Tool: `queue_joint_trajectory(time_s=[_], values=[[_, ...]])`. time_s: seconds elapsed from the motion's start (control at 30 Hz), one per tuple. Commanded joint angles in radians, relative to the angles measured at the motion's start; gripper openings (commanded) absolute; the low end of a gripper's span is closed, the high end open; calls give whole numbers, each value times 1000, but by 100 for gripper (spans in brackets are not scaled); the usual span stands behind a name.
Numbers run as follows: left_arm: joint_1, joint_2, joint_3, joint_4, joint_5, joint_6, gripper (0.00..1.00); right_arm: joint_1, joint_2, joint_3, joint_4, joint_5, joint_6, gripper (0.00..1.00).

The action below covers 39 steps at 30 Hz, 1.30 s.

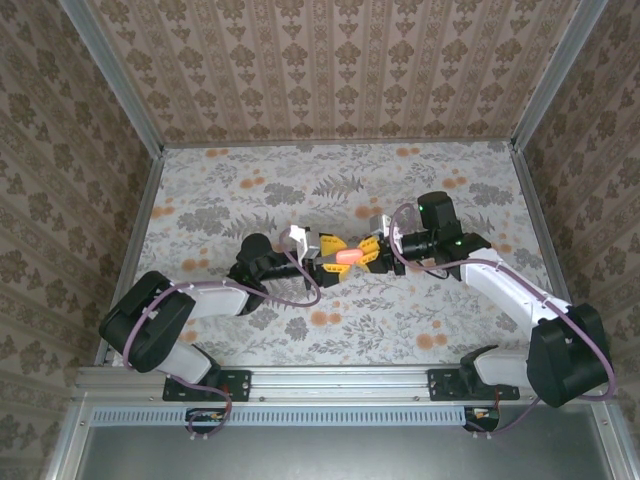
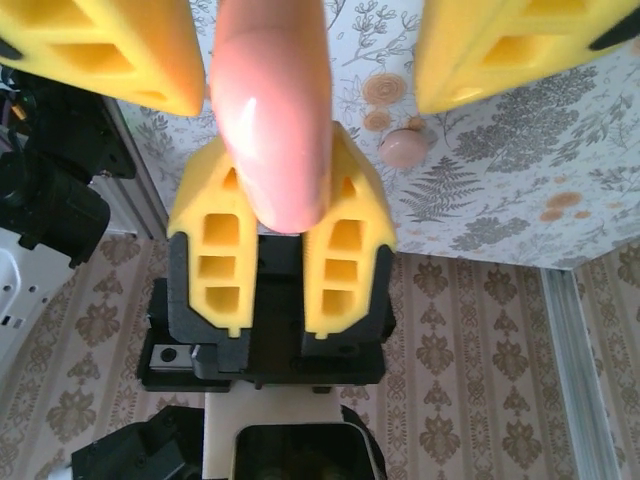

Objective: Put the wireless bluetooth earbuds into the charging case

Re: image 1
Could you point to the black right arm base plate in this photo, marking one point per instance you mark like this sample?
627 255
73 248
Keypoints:
442 385

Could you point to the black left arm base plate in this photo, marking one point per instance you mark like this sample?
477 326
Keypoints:
240 385

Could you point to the aluminium frame post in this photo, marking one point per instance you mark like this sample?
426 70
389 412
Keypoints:
555 75
115 80

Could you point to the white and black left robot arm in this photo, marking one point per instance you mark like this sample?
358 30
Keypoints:
215 300

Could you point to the floral patterned table cover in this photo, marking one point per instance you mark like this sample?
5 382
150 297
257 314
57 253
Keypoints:
300 165

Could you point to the aluminium table side rail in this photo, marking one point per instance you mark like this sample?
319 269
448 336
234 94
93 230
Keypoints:
547 240
137 240

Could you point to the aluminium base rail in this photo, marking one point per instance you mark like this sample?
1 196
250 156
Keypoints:
340 385

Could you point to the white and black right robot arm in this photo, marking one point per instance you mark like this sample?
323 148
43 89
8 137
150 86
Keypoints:
510 290

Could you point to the pink earbud charging case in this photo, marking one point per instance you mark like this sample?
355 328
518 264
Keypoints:
348 256

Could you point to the grey metal panel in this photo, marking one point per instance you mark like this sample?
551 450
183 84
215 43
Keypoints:
325 455

